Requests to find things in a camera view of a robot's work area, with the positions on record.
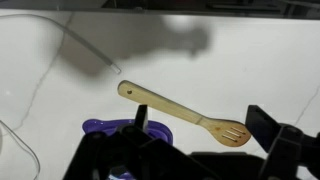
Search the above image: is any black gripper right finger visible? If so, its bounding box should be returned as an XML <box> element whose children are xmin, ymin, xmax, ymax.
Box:
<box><xmin>245</xmin><ymin>105</ymin><xmax>281</xmax><ymax>153</ymax></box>

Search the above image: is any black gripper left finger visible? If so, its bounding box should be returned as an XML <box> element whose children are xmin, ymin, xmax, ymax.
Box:
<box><xmin>134</xmin><ymin>105</ymin><xmax>148</xmax><ymax>131</ymax></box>

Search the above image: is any purple silicone lid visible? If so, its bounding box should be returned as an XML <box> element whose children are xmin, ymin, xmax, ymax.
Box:
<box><xmin>82</xmin><ymin>118</ymin><xmax>174</xmax><ymax>180</ymax></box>

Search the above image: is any wooden slotted spoon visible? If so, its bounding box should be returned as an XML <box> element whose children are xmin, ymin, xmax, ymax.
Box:
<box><xmin>117</xmin><ymin>80</ymin><xmax>251</xmax><ymax>147</ymax></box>

